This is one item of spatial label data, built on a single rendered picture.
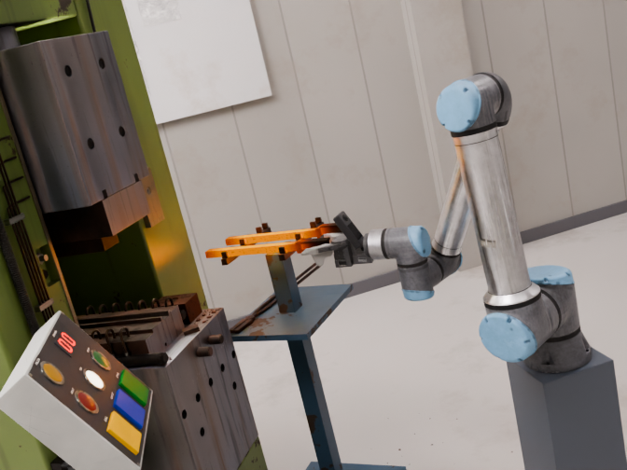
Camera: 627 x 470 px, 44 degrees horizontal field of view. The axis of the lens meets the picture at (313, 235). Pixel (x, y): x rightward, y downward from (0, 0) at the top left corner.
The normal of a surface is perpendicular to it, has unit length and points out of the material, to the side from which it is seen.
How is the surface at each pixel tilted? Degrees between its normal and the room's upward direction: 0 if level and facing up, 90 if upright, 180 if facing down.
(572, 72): 90
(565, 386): 90
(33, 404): 90
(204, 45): 90
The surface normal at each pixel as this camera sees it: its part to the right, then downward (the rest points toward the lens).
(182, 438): -0.29, 0.33
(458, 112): -0.69, 0.22
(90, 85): 0.93, -0.12
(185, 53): 0.24, 0.22
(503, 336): -0.63, 0.43
